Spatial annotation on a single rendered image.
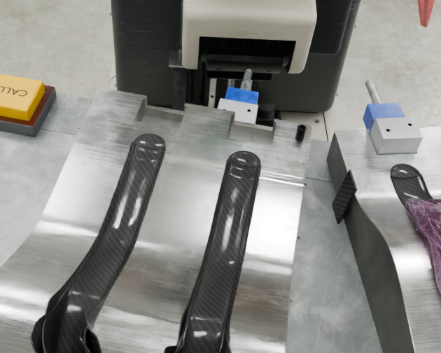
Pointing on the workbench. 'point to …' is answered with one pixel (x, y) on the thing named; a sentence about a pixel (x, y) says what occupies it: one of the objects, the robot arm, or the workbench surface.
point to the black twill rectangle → (344, 196)
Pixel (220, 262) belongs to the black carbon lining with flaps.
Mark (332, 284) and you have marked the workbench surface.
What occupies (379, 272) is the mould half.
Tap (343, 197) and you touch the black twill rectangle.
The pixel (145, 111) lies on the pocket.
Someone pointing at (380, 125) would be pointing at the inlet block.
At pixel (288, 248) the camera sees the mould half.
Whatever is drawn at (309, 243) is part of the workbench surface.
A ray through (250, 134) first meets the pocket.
